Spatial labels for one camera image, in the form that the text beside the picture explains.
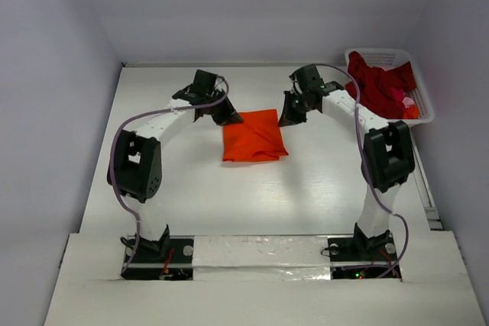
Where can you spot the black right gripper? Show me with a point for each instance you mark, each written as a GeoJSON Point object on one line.
{"type": "Point", "coordinates": [296, 102]}

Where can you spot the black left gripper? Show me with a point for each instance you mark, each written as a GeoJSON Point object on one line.
{"type": "Point", "coordinates": [228, 115]}

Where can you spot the orange t shirt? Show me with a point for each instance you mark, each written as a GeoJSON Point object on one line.
{"type": "Point", "coordinates": [257, 139]}

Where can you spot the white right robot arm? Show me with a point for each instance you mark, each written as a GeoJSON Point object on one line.
{"type": "Point", "coordinates": [385, 149]}

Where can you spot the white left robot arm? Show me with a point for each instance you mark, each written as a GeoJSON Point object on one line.
{"type": "Point", "coordinates": [135, 168]}

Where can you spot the dark red t shirt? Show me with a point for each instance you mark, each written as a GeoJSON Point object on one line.
{"type": "Point", "coordinates": [374, 84]}

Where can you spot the white plastic basket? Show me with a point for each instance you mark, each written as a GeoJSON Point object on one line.
{"type": "Point", "coordinates": [387, 58]}

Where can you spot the pink cloth in basket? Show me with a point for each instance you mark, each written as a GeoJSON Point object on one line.
{"type": "Point", "coordinates": [401, 98]}

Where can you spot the small orange cloth in basket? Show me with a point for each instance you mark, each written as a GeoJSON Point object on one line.
{"type": "Point", "coordinates": [411, 113]}

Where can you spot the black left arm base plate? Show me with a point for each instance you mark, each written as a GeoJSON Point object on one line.
{"type": "Point", "coordinates": [149, 264]}

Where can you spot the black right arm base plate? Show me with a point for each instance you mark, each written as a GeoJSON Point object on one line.
{"type": "Point", "coordinates": [349, 260]}

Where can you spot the metal rail right table edge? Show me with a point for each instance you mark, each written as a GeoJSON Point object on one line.
{"type": "Point", "coordinates": [422, 183]}

